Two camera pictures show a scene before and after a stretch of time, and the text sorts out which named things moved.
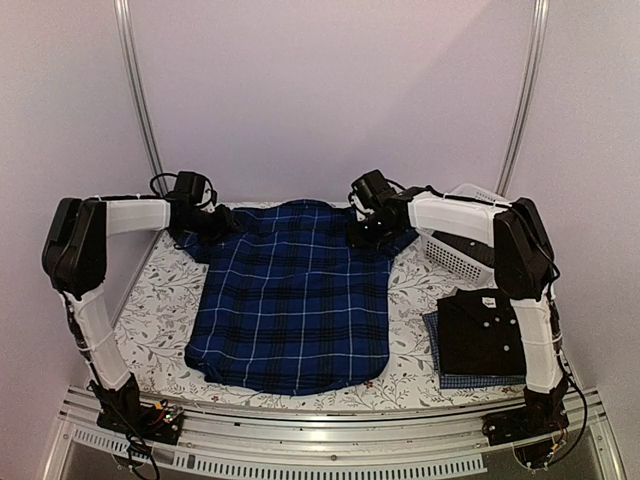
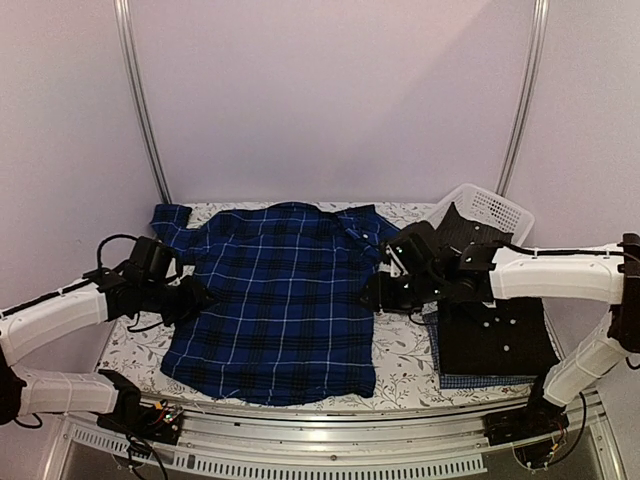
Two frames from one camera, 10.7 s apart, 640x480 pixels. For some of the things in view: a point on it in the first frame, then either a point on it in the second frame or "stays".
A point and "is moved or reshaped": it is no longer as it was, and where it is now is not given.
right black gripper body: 375,234 → 404,297
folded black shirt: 479,335 stays
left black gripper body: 211,229 → 175,306
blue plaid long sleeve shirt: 287,303 is moved or reshaped
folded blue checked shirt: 461,381 stays
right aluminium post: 540,32 stays
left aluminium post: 124,12 stays
